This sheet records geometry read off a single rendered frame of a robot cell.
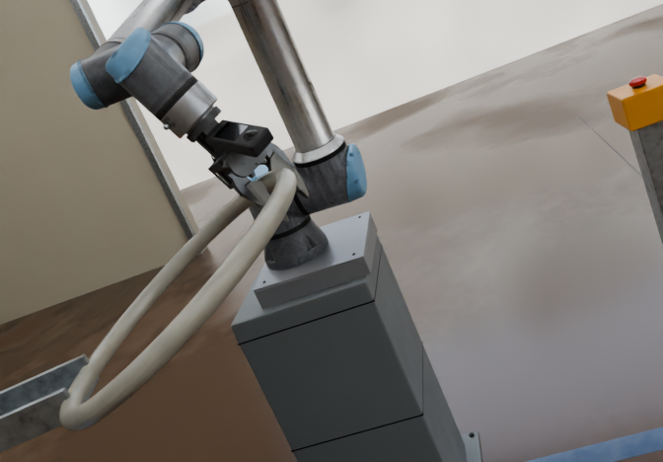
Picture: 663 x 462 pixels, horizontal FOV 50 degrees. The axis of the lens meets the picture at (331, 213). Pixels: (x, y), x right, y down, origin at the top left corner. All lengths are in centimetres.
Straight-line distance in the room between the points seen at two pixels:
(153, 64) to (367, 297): 96
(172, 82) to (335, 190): 83
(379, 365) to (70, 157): 496
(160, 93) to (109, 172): 534
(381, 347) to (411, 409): 20
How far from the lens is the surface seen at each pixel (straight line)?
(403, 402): 201
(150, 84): 113
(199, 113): 113
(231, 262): 87
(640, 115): 174
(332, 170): 185
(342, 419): 205
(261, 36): 177
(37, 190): 681
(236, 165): 114
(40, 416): 116
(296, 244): 195
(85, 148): 649
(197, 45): 127
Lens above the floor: 152
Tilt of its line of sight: 15 degrees down
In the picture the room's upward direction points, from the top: 23 degrees counter-clockwise
